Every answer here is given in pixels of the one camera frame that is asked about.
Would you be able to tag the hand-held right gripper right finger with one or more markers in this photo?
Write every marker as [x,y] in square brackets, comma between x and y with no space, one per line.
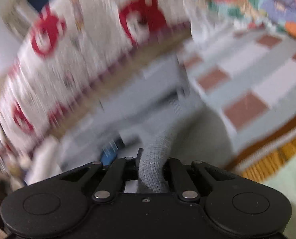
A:
[171,169]

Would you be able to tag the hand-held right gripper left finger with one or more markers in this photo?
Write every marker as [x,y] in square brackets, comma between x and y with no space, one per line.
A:
[130,166]

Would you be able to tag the grey knit sweater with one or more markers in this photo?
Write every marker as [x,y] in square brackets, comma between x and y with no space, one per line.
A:
[152,174]

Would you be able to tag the white garment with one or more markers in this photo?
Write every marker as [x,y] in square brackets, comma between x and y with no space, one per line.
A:
[43,159]

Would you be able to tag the tan bed base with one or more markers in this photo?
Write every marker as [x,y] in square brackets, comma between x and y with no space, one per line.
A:
[150,52]

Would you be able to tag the light green cloth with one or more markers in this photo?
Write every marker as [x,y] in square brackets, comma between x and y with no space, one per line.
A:
[294,179]

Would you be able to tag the checkered printed mat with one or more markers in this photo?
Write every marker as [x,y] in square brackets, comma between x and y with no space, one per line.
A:
[237,62]

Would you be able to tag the grey plush rabbit toy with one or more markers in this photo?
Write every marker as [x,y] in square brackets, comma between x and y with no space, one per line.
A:
[1,164]

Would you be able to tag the white quilted red-print bedspread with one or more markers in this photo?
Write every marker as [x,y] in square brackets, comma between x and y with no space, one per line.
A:
[95,29]

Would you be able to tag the colourful patchwork blanket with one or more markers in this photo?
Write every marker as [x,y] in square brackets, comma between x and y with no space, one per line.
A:
[237,0]

